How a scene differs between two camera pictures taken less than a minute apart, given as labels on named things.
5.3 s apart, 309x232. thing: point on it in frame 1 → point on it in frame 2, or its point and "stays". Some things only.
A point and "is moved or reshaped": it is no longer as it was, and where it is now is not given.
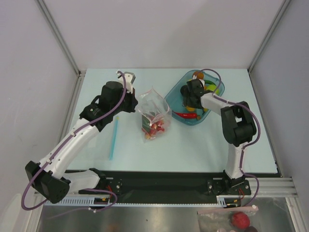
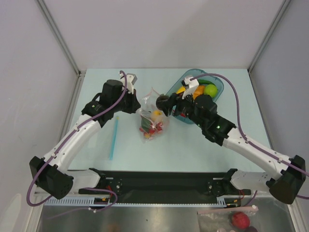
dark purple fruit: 184,91 → 162,102
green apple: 213,87 stays
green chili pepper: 209,82 stays
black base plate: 168,184 stays
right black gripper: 189,97 → 172,104
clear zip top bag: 156,115 stays
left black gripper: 133,102 stays
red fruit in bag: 240,220 stays
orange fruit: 190,108 is moved or reshaped
